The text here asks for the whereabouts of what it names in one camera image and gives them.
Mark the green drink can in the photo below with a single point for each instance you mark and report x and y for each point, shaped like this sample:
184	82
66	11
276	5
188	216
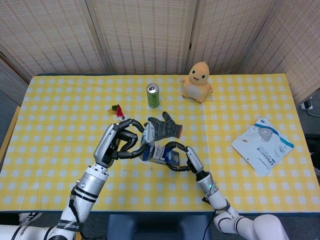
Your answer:
153	97

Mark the black and white shoe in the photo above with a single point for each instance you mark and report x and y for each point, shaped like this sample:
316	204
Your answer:
30	218

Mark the white power adapter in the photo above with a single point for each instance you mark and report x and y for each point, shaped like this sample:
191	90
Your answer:
307	103

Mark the white and blue toothpaste tube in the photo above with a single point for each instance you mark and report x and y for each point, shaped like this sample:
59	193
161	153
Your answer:
149	133

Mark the blue toothpaste box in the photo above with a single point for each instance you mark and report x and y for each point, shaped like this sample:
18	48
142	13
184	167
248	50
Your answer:
160	155

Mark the grey knit work glove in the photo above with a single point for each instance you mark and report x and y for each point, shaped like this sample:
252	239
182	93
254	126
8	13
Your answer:
167	127

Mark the orange plush toy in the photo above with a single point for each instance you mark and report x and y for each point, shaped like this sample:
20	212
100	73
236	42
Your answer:
196	85

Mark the black object beside table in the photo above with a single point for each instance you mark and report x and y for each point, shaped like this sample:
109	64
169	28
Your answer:
313	150

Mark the white face mask package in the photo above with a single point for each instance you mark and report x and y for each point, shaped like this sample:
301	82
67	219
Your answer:
262	147

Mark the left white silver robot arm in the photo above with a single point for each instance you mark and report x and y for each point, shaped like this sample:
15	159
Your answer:
85	195

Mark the yellow checkered tablecloth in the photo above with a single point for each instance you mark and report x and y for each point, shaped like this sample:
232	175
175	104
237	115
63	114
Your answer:
62	112

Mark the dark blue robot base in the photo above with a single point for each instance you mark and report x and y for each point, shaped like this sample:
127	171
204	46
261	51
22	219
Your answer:
157	227

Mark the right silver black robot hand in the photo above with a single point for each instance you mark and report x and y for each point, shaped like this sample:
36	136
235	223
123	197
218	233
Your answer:
195	158

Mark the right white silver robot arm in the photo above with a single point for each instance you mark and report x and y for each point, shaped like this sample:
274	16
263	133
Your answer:
225	207

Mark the bamboo folding screen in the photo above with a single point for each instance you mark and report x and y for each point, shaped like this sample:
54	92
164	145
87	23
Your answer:
140	35

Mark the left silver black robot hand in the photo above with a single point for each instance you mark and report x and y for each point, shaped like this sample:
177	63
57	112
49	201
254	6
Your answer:
106	143

